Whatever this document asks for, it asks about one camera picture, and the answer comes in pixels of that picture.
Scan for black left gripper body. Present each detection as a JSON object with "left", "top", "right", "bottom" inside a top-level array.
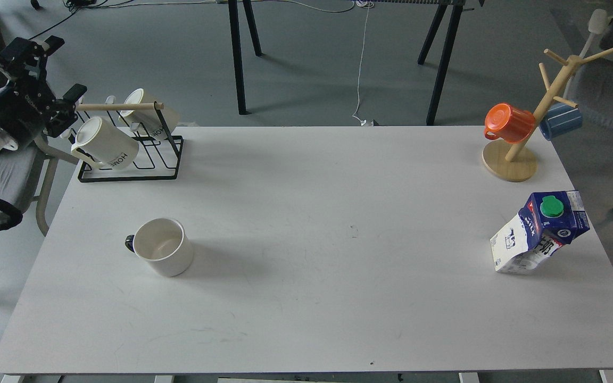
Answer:
[{"left": 0, "top": 59, "right": 68, "bottom": 152}]

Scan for blue white milk carton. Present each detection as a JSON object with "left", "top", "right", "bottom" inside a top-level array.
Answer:
[{"left": 491, "top": 190, "right": 590, "bottom": 274}]

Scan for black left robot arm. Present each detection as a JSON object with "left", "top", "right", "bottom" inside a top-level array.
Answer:
[{"left": 0, "top": 36, "right": 87, "bottom": 231}]

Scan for cream mug rear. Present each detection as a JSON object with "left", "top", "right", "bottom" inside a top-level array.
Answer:
[{"left": 119, "top": 89, "right": 180, "bottom": 141}]

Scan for orange mug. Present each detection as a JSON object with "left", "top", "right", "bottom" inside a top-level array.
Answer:
[{"left": 484, "top": 103, "right": 535, "bottom": 145}]

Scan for black wire mug rack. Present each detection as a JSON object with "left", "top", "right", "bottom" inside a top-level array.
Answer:
[{"left": 76, "top": 102, "right": 184, "bottom": 184}]

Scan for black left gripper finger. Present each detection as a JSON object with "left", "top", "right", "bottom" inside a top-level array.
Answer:
[
  {"left": 46, "top": 84, "right": 87, "bottom": 138},
  {"left": 29, "top": 36, "right": 65, "bottom": 60}
]

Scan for cream HOME mug front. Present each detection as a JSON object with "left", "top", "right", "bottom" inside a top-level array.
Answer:
[{"left": 71, "top": 116, "right": 139, "bottom": 170}]

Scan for white floor cable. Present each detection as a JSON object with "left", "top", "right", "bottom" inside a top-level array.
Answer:
[{"left": 351, "top": 0, "right": 375, "bottom": 127}]

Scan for black table legs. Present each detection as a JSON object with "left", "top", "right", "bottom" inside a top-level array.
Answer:
[
  {"left": 417, "top": 1, "right": 466, "bottom": 126},
  {"left": 227, "top": 0, "right": 263, "bottom": 115}
]

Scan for black table legs left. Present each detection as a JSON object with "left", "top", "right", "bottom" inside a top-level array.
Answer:
[{"left": 227, "top": 0, "right": 263, "bottom": 115}]

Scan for black table legs right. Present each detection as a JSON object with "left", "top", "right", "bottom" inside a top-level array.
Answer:
[{"left": 417, "top": 1, "right": 466, "bottom": 126}]

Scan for wooden mug tree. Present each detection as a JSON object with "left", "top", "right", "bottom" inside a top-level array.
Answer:
[{"left": 482, "top": 47, "right": 613, "bottom": 182}]

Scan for blue mug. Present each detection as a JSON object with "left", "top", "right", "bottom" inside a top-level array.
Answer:
[{"left": 539, "top": 103, "right": 582, "bottom": 141}]

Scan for white mug black handle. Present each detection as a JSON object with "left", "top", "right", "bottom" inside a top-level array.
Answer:
[{"left": 125, "top": 218, "right": 195, "bottom": 277}]

